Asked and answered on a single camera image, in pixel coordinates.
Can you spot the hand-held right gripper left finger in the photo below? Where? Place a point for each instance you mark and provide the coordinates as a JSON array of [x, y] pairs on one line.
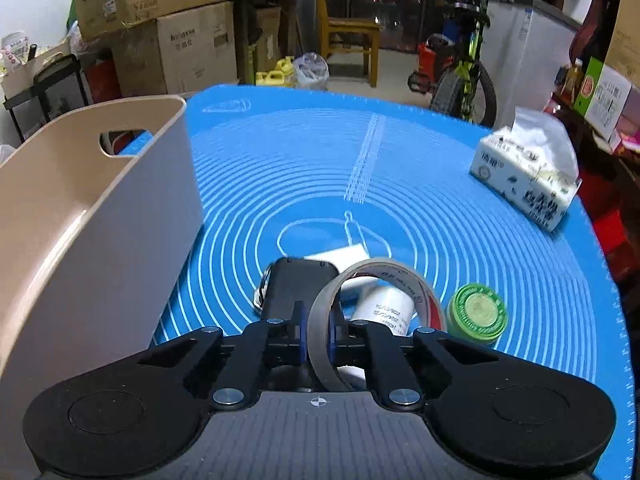
[[301, 332]]

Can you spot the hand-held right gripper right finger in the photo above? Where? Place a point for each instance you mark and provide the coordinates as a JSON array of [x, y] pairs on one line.
[[341, 342]]

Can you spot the grey tape roll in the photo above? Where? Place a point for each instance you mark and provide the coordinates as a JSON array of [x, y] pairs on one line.
[[317, 330]]

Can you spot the black remote control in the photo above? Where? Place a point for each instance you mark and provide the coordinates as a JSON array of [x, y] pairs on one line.
[[295, 280]]

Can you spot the white pill bottle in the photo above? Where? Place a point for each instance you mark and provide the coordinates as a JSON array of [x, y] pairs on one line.
[[385, 310]]

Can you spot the green round tin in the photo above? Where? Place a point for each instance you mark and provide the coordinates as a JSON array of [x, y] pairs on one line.
[[477, 310]]

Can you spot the beige plastic basket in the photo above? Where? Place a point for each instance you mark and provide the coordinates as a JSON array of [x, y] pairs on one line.
[[75, 210]]

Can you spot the blue silicone mat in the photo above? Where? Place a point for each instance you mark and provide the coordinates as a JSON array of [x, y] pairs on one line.
[[300, 160]]

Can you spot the white tissue pack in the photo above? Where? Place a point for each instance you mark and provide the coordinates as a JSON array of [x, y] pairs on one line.
[[520, 180]]

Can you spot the yellow detergent bottle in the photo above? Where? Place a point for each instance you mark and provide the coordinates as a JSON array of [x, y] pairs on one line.
[[265, 79], [287, 72]]

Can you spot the clear plastic bag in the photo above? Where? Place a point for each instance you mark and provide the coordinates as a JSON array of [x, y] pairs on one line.
[[310, 72]]

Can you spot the green black bicycle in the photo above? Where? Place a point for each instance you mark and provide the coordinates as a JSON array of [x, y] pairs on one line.
[[462, 85]]

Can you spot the tall cardboard box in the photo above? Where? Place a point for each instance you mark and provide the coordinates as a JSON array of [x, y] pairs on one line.
[[190, 50]]

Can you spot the wooden chair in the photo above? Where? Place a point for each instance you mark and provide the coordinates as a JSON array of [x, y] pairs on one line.
[[350, 25]]

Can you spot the dark wooden table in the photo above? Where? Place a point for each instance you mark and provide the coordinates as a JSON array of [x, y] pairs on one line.
[[245, 20]]

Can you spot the white appliance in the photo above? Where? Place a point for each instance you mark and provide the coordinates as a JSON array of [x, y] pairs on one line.
[[530, 60]]

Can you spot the black metal rack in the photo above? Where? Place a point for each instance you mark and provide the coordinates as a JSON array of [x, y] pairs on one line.
[[65, 72]]

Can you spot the green carton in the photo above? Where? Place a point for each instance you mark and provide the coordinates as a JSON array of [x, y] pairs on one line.
[[587, 85]]

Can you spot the white carton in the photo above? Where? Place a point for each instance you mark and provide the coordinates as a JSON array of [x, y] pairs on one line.
[[607, 97]]

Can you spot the beige open carton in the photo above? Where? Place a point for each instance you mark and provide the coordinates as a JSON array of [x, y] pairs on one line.
[[30, 72]]

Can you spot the printed snack bag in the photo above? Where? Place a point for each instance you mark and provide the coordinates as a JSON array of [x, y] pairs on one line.
[[15, 55]]

